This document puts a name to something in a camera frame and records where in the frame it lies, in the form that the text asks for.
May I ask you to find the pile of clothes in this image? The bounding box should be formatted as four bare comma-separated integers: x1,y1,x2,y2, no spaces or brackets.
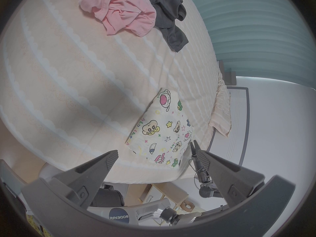
79,0,189,53

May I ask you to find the blue-green curtain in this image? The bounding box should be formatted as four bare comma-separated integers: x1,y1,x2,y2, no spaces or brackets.
179,0,312,78

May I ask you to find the white printed garment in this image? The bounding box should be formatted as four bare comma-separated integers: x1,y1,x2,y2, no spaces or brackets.
125,88,195,169

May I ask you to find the bed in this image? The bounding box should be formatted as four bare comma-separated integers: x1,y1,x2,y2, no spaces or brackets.
0,0,249,185

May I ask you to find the pale pink striped pillow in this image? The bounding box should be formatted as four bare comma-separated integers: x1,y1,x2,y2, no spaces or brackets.
209,79,232,138

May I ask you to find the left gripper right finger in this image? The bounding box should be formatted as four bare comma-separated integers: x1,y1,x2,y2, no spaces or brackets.
196,150,266,209

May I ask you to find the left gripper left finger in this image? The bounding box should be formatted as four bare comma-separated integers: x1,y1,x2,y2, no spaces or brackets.
52,150,119,210

